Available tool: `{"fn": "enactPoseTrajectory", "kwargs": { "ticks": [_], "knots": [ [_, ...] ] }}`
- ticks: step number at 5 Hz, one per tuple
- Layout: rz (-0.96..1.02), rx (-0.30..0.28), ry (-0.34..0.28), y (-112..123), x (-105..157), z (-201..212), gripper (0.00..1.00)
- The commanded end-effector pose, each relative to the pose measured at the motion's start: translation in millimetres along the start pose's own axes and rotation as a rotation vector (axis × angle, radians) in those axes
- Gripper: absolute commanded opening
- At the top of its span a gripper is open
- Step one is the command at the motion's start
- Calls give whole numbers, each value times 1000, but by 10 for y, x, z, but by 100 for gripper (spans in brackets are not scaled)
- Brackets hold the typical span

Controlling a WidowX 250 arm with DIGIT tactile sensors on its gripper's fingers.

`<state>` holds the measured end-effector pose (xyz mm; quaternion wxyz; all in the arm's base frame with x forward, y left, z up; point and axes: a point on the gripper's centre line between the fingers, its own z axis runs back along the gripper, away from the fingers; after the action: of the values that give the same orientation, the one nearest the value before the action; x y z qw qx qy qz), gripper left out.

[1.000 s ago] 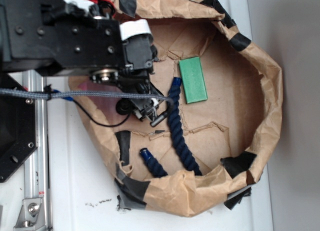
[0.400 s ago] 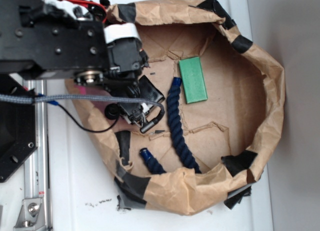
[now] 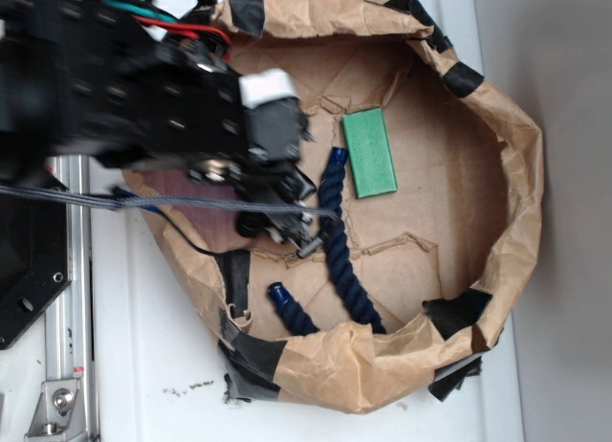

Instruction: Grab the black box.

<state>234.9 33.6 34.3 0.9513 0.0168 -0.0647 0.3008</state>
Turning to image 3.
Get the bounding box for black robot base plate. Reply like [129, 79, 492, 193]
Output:
[1, 193, 71, 350]

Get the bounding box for grey braided cable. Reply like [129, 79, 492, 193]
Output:
[0, 183, 341, 221]

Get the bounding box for brown paper bag container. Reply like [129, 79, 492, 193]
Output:
[147, 0, 544, 413]

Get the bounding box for dark blue rope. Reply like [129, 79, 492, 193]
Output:
[266, 146, 388, 341]

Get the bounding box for green rectangular block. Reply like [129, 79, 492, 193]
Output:
[342, 108, 398, 199]

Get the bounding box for red and green wires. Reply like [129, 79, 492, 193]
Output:
[85, 0, 235, 46]

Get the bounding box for aluminium extrusion rail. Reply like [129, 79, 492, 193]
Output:
[42, 155, 100, 442]

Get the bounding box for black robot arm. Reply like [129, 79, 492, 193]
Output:
[1, 0, 325, 256]

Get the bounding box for black square box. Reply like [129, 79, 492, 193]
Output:
[283, 167, 317, 201]

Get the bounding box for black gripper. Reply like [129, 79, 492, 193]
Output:
[188, 69, 320, 258]

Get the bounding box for metal corner bracket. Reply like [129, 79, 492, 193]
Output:
[24, 379, 90, 442]

